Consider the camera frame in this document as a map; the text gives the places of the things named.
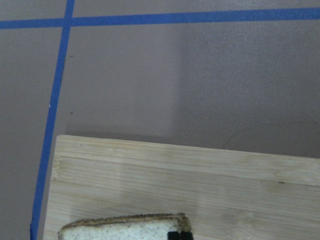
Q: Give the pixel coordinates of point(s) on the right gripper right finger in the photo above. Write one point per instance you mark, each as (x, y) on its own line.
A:
(186, 235)

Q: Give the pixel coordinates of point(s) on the bread slice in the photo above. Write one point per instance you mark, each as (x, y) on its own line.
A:
(132, 227)

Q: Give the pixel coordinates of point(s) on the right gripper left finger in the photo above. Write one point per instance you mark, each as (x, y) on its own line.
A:
(173, 235)

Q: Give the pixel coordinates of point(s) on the wooden cutting board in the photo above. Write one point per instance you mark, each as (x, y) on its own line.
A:
(227, 195)

